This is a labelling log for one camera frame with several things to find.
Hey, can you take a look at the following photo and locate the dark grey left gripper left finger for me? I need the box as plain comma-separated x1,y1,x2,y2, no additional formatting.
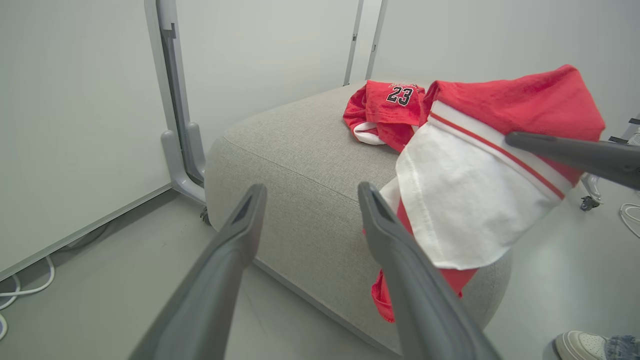
129,183,268,360

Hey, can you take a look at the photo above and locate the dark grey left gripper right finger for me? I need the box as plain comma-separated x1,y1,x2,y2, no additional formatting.
358,181,501,360

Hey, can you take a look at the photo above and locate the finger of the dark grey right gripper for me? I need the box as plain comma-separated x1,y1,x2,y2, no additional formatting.
505,131,640,191

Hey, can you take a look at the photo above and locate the red and white garment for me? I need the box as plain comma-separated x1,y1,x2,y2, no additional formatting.
370,64,607,323

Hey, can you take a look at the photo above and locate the red Bulls 23 jersey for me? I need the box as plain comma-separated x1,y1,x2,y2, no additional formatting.
342,79,427,153

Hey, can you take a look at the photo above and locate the grey fabric ottoman seat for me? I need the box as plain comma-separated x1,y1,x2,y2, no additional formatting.
204,82,513,357

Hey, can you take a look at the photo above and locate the grey stand caster wheel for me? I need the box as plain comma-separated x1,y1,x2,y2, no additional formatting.
579,172,604,212

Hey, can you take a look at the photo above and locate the white sneaker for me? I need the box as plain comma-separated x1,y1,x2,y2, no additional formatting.
554,330,609,360

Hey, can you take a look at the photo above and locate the blue jeans leg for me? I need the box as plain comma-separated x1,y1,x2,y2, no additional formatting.
602,334,640,360

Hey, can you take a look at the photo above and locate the grey partition frame post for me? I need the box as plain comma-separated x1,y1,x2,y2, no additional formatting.
342,0,389,87
144,0,208,206

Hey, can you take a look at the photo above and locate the white looped floor cable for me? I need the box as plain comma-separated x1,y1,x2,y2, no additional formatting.
0,255,56,342

